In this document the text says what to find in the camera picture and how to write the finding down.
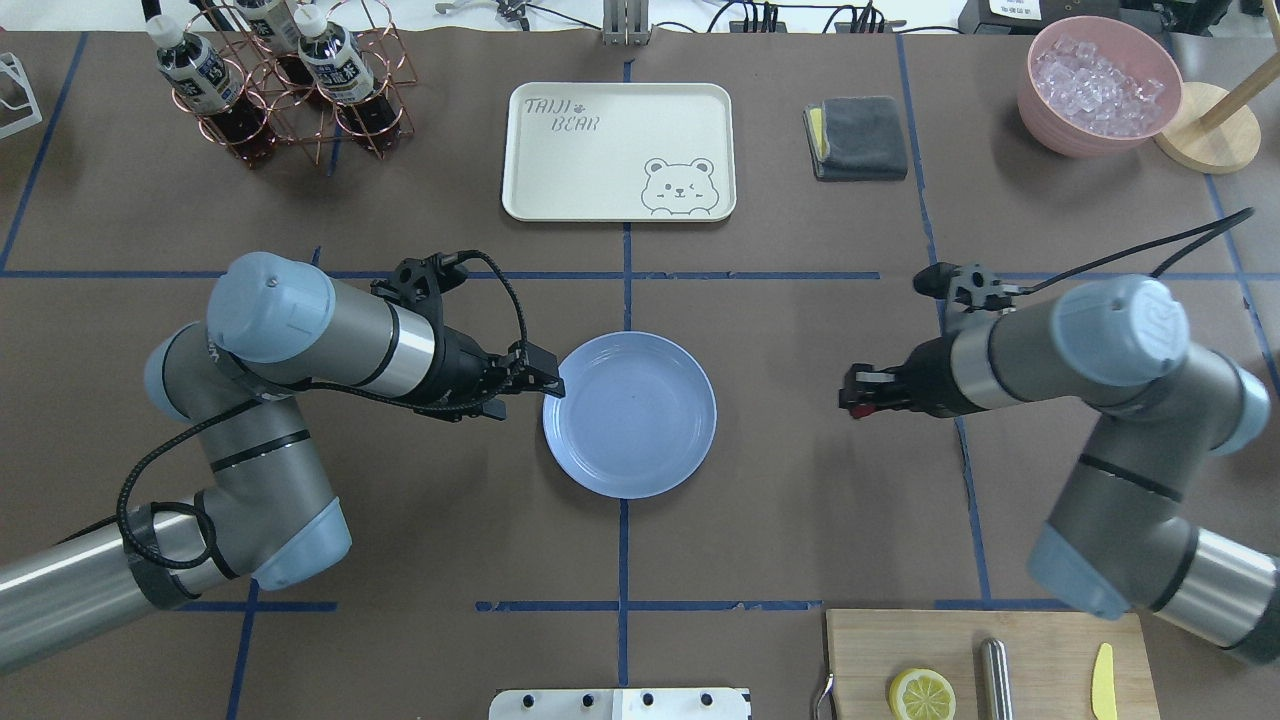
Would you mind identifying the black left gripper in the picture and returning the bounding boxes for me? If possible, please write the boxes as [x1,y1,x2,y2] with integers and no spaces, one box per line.
[428,325,566,421]

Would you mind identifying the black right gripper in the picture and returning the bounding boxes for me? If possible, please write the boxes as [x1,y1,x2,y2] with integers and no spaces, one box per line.
[838,338,959,418]

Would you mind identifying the blue round plate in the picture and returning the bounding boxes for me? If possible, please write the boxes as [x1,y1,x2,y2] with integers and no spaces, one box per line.
[541,331,718,500]

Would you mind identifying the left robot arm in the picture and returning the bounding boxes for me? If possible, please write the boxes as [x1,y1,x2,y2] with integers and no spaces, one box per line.
[3,250,566,673]

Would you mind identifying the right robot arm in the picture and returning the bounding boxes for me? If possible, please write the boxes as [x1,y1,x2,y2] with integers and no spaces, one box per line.
[838,263,1279,665]

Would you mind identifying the cream bear tray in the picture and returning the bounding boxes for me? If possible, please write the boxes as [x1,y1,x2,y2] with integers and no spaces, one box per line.
[500,82,737,223]

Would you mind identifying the grey folded cloth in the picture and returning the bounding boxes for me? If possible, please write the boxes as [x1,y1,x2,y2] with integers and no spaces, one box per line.
[803,96,908,182]

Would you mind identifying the half lemon slice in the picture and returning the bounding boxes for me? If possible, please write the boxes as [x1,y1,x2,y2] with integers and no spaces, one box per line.
[887,667,957,719]

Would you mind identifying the wooden cutting board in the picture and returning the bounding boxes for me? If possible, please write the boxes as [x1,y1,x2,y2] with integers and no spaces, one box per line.
[826,609,1162,720]

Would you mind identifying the tea bottle middle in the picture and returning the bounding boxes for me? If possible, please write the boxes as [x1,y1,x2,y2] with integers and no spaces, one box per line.
[293,4,401,154]

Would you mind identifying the tea bottle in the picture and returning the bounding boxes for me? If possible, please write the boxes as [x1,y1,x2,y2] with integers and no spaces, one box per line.
[293,4,401,154]
[145,14,276,161]
[233,1,325,110]

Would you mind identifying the pink bowl of ice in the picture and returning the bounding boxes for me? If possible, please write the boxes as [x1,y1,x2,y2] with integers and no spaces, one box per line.
[1018,15,1183,158]

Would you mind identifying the yellow plastic knife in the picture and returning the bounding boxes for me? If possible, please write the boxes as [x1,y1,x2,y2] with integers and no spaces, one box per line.
[1091,642,1117,720]

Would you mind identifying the tea bottle back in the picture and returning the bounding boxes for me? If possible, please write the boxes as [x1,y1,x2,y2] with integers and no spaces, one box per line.
[233,1,325,110]

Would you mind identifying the tea bottle front left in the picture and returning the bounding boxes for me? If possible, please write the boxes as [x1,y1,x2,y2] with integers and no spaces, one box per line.
[145,14,276,161]

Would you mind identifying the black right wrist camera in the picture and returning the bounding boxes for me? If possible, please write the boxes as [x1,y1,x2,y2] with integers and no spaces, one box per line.
[911,263,1021,337]

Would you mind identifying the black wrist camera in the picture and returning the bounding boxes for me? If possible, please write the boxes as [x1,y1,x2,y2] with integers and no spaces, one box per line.
[370,252,468,327]
[911,263,1021,337]

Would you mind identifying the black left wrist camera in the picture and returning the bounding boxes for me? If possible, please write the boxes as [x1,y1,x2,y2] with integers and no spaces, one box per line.
[370,252,468,327]

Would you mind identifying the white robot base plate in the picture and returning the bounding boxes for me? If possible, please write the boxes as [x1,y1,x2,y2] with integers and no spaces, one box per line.
[488,687,753,719]

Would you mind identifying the aluminium frame post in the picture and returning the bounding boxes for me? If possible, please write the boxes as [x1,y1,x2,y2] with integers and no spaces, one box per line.
[602,0,652,47]

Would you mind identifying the copper wire bottle rack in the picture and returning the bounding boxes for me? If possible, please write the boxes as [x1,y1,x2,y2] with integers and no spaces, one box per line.
[172,1,419,170]

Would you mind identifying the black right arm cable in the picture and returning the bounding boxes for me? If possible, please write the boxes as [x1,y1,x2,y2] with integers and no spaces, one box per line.
[1000,208,1254,297]

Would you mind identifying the white wire cup rack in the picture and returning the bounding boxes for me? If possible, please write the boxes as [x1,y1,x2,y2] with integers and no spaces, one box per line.
[1,53,44,140]

